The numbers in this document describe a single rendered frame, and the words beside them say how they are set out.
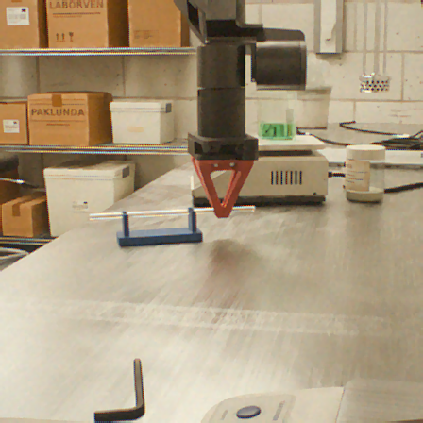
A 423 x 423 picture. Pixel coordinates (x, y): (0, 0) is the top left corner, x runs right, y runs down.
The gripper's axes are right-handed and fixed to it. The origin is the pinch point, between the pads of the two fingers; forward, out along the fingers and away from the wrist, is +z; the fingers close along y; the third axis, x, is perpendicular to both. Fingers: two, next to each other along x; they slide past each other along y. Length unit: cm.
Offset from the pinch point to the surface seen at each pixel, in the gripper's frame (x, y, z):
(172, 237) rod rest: 6.4, -1.7, 2.5
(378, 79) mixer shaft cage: -44, 53, -13
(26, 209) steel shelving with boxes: 32, 267, 52
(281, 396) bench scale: 7.9, -49.3, 0.3
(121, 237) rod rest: 12.3, -1.6, 2.2
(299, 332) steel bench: 1.3, -33.2, 3.1
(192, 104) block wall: -48, 276, 6
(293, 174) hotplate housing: -14.3, 16.2, -1.3
